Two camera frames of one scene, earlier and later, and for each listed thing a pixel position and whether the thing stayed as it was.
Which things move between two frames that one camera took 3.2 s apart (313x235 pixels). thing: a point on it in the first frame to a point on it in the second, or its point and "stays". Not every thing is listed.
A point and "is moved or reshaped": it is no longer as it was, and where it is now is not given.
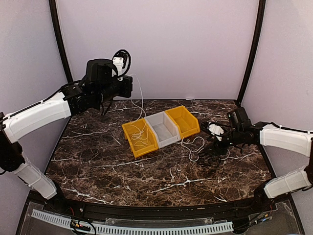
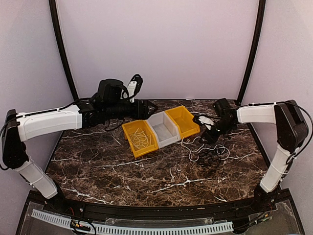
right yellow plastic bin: (188, 124) stays
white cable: (140, 134) is moved or reshaped
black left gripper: (126, 91) to (144, 115)
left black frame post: (55, 29) stays
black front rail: (93, 210) stays
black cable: (210, 158) stays
